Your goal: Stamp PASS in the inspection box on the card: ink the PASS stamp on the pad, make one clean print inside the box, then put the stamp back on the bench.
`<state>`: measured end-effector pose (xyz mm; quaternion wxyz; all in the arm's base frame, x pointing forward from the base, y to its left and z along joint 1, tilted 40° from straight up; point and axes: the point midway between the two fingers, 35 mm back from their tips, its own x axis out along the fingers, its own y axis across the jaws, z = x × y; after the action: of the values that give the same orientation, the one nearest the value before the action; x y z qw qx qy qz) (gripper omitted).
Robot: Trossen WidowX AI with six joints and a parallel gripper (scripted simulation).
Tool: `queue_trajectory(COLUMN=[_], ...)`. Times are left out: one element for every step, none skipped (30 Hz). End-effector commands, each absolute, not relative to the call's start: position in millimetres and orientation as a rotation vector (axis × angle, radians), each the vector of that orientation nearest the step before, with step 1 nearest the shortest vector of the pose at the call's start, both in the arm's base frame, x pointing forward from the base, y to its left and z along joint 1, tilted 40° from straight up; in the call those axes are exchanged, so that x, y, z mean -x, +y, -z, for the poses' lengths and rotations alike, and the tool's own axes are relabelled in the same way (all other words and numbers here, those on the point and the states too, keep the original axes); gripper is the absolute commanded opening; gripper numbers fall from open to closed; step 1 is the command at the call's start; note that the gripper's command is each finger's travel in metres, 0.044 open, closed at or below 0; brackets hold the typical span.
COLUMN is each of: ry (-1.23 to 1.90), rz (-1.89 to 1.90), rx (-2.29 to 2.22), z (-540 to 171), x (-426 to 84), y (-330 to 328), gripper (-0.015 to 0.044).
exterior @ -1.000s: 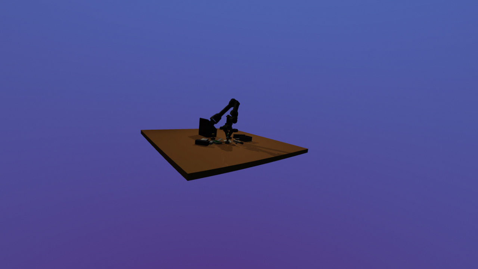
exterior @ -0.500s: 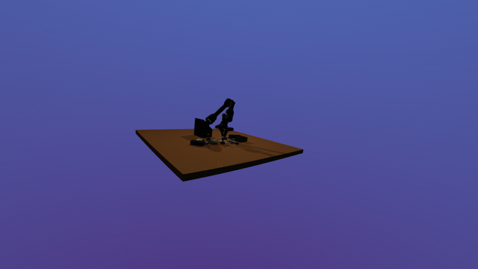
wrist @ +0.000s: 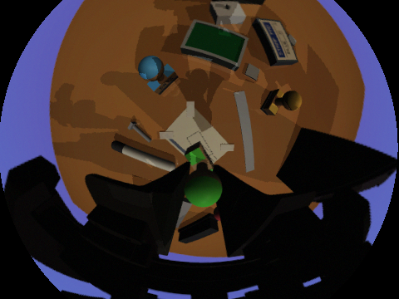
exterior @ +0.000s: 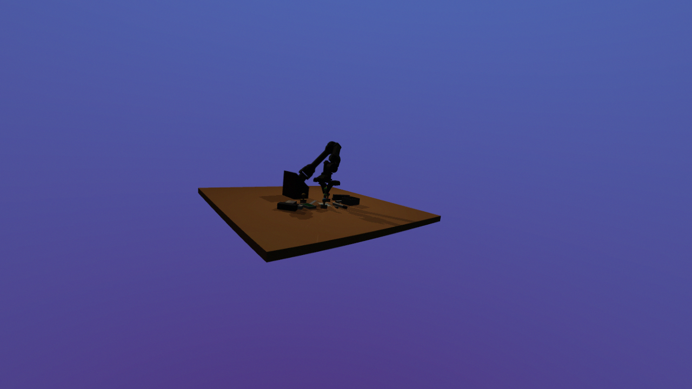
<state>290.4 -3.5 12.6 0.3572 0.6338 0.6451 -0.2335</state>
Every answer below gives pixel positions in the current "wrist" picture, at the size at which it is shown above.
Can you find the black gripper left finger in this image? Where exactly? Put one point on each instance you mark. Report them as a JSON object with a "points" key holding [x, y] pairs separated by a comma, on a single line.
{"points": [[157, 203]]}

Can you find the hand stamp with round brass knob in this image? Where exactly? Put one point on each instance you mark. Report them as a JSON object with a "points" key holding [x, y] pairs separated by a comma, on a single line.
{"points": [[290, 100]]}

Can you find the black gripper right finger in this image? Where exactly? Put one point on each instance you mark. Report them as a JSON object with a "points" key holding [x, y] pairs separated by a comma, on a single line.
{"points": [[245, 211]]}

